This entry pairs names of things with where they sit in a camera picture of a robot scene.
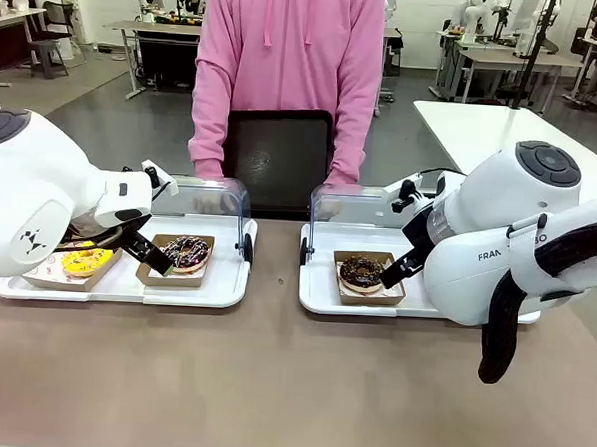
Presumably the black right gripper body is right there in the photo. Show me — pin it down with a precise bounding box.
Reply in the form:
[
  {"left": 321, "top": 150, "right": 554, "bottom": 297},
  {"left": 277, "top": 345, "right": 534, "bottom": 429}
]
[{"left": 400, "top": 201, "right": 439, "bottom": 260}]

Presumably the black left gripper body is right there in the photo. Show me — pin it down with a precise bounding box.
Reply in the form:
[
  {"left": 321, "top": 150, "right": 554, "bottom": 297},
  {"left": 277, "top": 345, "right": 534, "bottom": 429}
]
[{"left": 91, "top": 211, "right": 153, "bottom": 251}]

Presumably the chocolate sprinkled donut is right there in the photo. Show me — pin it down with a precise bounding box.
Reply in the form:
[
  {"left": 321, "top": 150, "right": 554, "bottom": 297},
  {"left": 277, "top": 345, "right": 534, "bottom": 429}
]
[{"left": 134, "top": 231, "right": 217, "bottom": 290}]

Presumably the chocolate donut with coloured sprinkles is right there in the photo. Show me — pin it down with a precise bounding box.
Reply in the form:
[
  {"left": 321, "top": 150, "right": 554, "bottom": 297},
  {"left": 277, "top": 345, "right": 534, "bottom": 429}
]
[{"left": 156, "top": 233, "right": 213, "bottom": 276}]

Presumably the dark brown serving tray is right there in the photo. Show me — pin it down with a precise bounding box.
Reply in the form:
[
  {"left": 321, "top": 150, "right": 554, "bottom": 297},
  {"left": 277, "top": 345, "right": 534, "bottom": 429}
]
[{"left": 221, "top": 105, "right": 334, "bottom": 222}]

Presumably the person's right forearm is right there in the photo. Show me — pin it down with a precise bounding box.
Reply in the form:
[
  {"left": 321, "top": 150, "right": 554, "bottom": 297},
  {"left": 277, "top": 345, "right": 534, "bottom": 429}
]
[{"left": 186, "top": 57, "right": 237, "bottom": 181}]

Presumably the person's left forearm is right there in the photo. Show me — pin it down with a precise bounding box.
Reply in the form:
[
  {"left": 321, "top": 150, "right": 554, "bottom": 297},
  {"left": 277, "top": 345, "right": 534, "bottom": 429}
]
[{"left": 325, "top": 74, "right": 383, "bottom": 189}]

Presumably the brown cardboard donut box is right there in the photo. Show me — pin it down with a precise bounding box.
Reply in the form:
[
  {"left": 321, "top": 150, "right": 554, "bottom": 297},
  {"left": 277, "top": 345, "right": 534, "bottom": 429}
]
[{"left": 330, "top": 248, "right": 408, "bottom": 308}]

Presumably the chocolate glazed donut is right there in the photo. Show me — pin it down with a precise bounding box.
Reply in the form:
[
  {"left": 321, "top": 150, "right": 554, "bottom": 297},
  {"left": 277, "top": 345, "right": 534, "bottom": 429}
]
[{"left": 338, "top": 254, "right": 386, "bottom": 295}]

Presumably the yellow sprinkled donut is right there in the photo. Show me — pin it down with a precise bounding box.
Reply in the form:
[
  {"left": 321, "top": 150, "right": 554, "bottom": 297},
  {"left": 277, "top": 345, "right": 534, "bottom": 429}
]
[{"left": 60, "top": 245, "right": 115, "bottom": 281}]

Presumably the person in pink hoodie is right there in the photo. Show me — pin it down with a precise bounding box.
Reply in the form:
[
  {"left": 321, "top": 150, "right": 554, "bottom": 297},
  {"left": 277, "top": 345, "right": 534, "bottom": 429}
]
[{"left": 186, "top": 0, "right": 390, "bottom": 190}]

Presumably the person's right hand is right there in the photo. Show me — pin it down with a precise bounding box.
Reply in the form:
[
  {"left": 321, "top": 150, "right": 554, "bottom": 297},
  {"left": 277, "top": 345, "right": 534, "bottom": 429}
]
[{"left": 192, "top": 176, "right": 229, "bottom": 217}]

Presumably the person's left hand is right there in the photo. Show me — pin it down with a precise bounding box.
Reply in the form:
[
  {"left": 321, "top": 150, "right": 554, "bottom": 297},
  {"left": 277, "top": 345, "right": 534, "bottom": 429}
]
[{"left": 320, "top": 182, "right": 365, "bottom": 224}]

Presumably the clear display case cover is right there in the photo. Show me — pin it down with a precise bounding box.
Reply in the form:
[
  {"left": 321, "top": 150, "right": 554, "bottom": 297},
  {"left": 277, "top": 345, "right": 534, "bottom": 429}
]
[
  {"left": 146, "top": 173, "right": 255, "bottom": 250},
  {"left": 306, "top": 181, "right": 422, "bottom": 259}
]

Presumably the white display case base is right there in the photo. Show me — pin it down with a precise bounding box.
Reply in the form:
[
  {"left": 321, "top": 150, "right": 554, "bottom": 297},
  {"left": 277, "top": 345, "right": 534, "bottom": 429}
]
[
  {"left": 296, "top": 183, "right": 548, "bottom": 326},
  {"left": 0, "top": 167, "right": 261, "bottom": 312}
]

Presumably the cardboard box with yummy paper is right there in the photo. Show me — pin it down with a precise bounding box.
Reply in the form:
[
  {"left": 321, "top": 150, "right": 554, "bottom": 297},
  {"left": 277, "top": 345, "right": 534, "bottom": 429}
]
[{"left": 20, "top": 241, "right": 124, "bottom": 294}]

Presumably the white side table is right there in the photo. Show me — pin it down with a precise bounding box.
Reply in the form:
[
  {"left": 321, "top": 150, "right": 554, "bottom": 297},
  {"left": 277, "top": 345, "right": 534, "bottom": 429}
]
[{"left": 408, "top": 99, "right": 597, "bottom": 200}]

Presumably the grey background table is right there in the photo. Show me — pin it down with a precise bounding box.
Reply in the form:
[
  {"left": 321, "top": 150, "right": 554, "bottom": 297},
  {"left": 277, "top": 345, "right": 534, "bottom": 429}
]
[
  {"left": 452, "top": 41, "right": 584, "bottom": 112},
  {"left": 99, "top": 18, "right": 205, "bottom": 104}
]

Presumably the black office chair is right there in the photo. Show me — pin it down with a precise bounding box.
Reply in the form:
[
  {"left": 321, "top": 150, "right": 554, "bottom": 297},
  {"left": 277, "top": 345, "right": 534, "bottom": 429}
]
[{"left": 24, "top": 0, "right": 91, "bottom": 82}]

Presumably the black vertical pole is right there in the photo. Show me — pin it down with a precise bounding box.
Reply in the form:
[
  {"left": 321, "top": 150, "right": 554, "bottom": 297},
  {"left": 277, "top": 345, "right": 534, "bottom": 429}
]
[{"left": 524, "top": 0, "right": 562, "bottom": 116}]

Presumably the white background table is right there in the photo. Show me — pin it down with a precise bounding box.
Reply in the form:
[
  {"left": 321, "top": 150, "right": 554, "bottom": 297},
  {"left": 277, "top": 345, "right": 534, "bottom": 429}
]
[{"left": 0, "top": 6, "right": 48, "bottom": 91}]

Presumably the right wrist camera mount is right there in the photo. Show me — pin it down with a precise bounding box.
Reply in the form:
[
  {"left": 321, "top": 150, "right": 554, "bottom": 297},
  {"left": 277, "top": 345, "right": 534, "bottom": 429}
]
[{"left": 389, "top": 176, "right": 427, "bottom": 216}]

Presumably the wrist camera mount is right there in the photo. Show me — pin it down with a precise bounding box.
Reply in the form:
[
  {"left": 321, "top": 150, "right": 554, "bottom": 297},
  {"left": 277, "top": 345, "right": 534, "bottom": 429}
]
[
  {"left": 139, "top": 159, "right": 181, "bottom": 199},
  {"left": 389, "top": 176, "right": 427, "bottom": 216}
]

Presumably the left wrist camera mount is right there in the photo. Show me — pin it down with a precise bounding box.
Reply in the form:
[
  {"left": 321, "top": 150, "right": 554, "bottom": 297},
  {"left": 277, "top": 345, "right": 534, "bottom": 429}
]
[{"left": 139, "top": 159, "right": 181, "bottom": 199}]

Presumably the black cable sleeve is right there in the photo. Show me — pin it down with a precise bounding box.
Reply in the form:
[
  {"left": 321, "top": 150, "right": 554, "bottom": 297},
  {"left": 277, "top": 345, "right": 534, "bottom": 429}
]
[{"left": 476, "top": 206, "right": 597, "bottom": 390}]

